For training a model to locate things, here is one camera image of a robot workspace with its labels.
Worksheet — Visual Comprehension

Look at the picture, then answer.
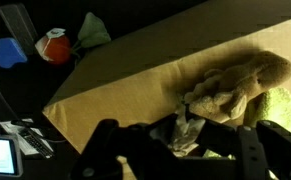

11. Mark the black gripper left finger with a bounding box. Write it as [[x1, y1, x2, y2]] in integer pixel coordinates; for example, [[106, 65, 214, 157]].
[[110, 114, 182, 180]]

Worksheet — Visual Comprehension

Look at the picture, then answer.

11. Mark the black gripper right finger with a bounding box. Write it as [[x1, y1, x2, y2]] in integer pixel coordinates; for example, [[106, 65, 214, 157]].
[[184, 113, 270, 180]]

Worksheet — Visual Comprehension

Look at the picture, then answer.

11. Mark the small paper wrapper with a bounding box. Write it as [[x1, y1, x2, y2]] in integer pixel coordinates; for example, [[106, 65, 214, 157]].
[[168, 105, 205, 157]]

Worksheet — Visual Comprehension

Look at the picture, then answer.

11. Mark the yellow microfiber cloth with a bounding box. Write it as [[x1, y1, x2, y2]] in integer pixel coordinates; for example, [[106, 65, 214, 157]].
[[202, 87, 291, 160]]

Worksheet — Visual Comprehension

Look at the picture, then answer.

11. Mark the brown plush moose toy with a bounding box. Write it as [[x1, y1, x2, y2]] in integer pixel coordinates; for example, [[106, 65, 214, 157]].
[[184, 51, 291, 123]]

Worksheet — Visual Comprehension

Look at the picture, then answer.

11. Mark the blue sponge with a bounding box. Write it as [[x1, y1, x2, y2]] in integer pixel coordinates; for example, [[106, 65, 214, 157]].
[[0, 38, 28, 69]]

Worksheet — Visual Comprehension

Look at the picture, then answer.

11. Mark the black rectangular block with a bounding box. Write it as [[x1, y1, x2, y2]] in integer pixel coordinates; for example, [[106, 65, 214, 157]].
[[0, 3, 38, 55]]

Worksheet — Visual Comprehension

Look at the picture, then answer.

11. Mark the large cardboard box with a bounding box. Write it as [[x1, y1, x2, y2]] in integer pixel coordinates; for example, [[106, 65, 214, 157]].
[[43, 0, 291, 151]]

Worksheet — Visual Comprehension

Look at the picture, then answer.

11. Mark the tablet with lit screen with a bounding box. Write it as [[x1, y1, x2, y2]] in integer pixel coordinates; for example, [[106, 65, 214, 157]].
[[0, 135, 23, 177]]

